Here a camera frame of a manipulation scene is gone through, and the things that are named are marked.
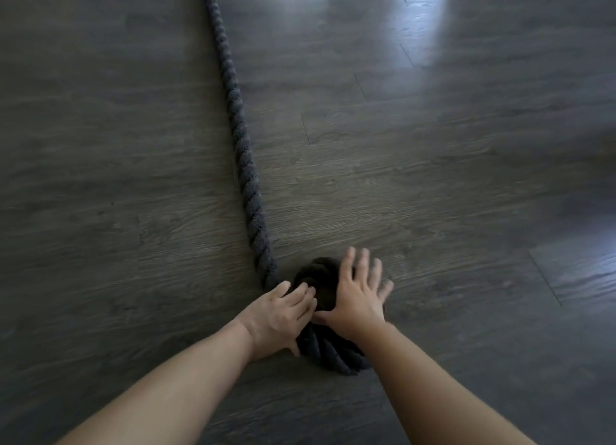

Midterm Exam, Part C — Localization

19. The person's left hand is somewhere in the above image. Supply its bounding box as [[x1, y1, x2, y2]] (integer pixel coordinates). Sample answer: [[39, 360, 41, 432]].
[[234, 280, 318, 362]]

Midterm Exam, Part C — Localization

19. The person's right hand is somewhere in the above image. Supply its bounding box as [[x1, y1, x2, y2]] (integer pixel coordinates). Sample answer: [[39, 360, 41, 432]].
[[312, 246, 395, 344]]

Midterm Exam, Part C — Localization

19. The thick black twisted rope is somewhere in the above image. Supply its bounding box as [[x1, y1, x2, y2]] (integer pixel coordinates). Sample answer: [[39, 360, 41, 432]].
[[198, 0, 374, 377]]

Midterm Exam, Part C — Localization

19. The person's right forearm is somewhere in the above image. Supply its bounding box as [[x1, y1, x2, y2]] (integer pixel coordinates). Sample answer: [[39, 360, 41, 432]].
[[355, 322, 538, 445]]

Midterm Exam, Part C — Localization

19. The person's left forearm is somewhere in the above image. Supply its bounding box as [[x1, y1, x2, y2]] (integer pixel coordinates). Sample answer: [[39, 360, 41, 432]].
[[55, 320, 255, 445]]

